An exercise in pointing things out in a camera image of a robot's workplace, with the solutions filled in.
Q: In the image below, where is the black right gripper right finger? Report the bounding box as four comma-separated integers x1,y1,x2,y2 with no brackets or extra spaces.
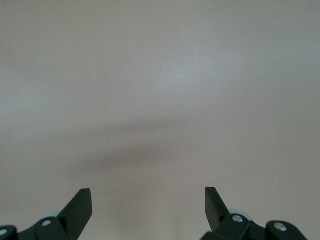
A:
201,186,307,240

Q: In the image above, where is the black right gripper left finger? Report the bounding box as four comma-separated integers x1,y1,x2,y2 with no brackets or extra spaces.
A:
0,187,93,240

